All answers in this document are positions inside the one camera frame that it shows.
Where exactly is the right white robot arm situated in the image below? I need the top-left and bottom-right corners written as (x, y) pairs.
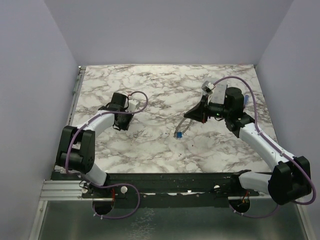
top-left (183, 87), bottom-right (312, 205)

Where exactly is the aluminium frame rail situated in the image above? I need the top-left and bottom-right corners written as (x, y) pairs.
top-left (28, 66), bottom-right (86, 240)

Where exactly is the blue red screwdriver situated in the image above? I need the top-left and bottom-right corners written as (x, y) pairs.
top-left (243, 94), bottom-right (250, 108)

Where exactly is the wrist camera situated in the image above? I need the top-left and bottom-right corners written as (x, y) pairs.
top-left (201, 80), bottom-right (216, 102)
top-left (126, 99), bottom-right (140, 112)

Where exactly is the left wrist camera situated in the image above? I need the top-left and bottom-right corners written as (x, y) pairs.
top-left (126, 99), bottom-right (140, 112)

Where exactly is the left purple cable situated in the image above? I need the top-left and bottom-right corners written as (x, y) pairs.
top-left (64, 91), bottom-right (149, 220)

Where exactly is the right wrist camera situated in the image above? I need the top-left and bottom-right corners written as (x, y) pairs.
top-left (201, 80), bottom-right (216, 102)

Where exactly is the perforated metal ring disc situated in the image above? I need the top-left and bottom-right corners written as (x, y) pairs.
top-left (175, 118), bottom-right (194, 134)

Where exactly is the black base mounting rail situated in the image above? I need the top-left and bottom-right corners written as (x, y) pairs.
top-left (49, 171), bottom-right (261, 209)

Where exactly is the clear plastic organizer box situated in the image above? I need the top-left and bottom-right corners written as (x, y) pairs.
top-left (210, 81), bottom-right (228, 104)

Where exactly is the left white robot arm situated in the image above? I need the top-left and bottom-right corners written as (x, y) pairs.
top-left (55, 92), bottom-right (140, 198)

